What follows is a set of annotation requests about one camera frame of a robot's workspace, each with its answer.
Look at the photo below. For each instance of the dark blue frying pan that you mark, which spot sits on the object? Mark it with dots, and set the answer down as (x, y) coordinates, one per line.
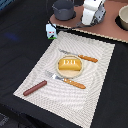
(80, 25)

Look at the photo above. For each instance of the light blue milk carton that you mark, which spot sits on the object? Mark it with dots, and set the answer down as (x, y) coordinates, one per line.
(51, 31)

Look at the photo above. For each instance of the toy knife orange handle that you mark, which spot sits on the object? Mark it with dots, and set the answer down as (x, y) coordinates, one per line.
(80, 56)

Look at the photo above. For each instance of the orange toy bread loaf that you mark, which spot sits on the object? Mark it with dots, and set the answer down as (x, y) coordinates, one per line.
(69, 64)

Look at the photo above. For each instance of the beige bowl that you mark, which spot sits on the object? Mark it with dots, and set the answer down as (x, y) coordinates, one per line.
(123, 14)

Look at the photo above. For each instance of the brown toy sausage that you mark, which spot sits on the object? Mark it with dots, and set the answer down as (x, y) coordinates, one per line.
(35, 88)

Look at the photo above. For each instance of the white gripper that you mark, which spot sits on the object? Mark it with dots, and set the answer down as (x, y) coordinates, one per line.
(94, 12)

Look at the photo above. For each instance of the beige woven placemat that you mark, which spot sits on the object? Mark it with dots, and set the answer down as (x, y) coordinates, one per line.
(71, 103)

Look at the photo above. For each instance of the toy fork orange handle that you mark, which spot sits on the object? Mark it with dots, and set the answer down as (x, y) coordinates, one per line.
(66, 80)

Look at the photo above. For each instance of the round wooden plate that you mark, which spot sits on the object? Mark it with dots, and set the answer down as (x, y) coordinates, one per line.
(69, 73)

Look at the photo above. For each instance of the dark grey cooking pot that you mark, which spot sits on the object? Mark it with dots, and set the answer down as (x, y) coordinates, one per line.
(63, 9)

